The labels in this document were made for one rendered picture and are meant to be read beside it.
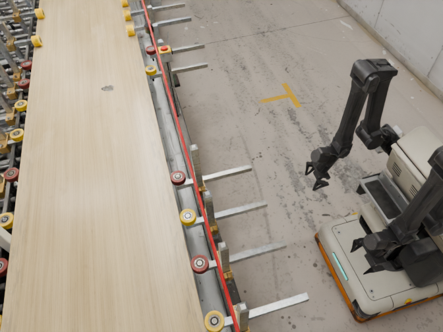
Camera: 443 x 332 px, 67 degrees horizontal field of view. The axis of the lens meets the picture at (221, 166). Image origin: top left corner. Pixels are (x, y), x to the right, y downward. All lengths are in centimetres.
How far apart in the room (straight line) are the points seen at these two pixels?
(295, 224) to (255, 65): 205
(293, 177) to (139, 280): 175
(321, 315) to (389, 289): 46
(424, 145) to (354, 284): 110
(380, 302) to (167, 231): 133
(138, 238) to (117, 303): 30
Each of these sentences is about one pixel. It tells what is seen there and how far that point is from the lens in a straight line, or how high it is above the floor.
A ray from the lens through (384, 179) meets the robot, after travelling 169.
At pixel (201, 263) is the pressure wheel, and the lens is 154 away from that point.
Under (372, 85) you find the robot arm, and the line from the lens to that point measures 128.
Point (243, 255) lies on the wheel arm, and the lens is 160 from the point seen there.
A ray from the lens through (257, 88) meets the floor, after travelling 371.
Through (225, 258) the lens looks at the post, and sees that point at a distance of 143.
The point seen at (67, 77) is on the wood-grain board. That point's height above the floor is 90.
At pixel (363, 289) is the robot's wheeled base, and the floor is 28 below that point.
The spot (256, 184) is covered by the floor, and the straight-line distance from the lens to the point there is 285.
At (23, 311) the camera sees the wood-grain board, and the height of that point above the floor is 90.
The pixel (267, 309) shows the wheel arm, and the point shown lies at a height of 84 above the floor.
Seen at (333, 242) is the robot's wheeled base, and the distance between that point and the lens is 236.
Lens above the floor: 233
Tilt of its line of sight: 52 degrees down
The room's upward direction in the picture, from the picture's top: 4 degrees counter-clockwise
